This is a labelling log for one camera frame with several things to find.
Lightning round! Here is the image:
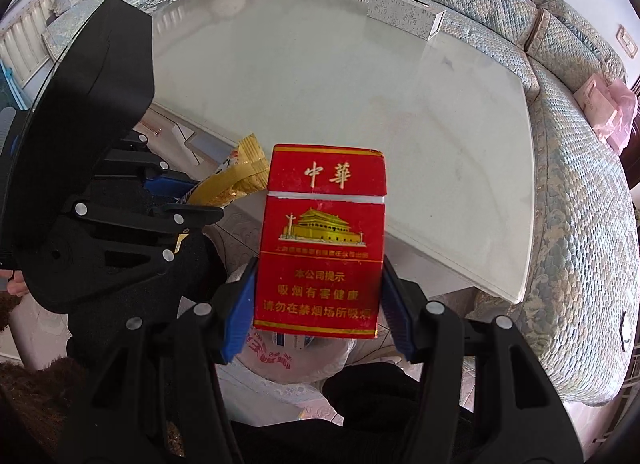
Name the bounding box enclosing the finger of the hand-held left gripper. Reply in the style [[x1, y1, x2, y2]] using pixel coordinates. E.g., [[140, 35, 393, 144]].
[[70, 198, 225, 275], [100, 133, 197, 206]]

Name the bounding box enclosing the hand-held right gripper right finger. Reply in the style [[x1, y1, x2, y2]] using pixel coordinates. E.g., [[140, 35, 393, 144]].
[[381, 263, 584, 464]]

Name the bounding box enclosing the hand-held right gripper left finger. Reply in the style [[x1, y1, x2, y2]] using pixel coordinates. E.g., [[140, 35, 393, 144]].
[[62, 257, 259, 464]]

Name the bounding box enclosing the gold snack wrapper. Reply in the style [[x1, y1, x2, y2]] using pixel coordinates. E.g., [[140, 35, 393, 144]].
[[175, 133, 271, 251]]

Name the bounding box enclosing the white red-printed plastic bin bag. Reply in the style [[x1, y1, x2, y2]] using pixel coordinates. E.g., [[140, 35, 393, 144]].
[[239, 327, 353, 387]]

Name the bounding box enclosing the round beige waste bin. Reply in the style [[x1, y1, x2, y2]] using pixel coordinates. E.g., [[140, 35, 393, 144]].
[[217, 319, 383, 407]]

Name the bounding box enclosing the red cigarette pack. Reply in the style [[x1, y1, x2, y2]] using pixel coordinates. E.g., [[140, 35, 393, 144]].
[[252, 143, 387, 340]]

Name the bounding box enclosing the person's left hand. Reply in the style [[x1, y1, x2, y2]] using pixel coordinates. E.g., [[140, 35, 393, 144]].
[[0, 269, 30, 299]]

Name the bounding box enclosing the blue and white box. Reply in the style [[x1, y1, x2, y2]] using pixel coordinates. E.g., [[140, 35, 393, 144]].
[[271, 331, 315, 351]]

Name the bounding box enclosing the white radiator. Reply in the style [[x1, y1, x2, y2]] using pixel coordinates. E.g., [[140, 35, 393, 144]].
[[0, 0, 57, 110]]

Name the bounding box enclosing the white coffee table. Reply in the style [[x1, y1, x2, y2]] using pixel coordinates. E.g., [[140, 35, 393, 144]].
[[142, 0, 535, 306]]

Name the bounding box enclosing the patterned blue-green sofa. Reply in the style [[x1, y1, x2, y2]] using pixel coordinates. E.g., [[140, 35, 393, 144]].
[[40, 0, 640, 406]]

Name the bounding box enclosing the brown fuzzy cloth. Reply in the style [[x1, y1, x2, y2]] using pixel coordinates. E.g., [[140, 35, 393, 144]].
[[0, 289, 91, 464]]

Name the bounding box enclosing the pink bag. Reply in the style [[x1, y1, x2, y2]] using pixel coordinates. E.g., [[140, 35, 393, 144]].
[[574, 73, 639, 155]]

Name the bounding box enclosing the white patterned box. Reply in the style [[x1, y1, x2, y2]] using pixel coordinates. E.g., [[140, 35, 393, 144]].
[[367, 0, 446, 41]]

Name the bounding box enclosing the wall socket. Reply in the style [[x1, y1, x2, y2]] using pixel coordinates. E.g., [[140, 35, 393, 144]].
[[615, 24, 639, 58]]

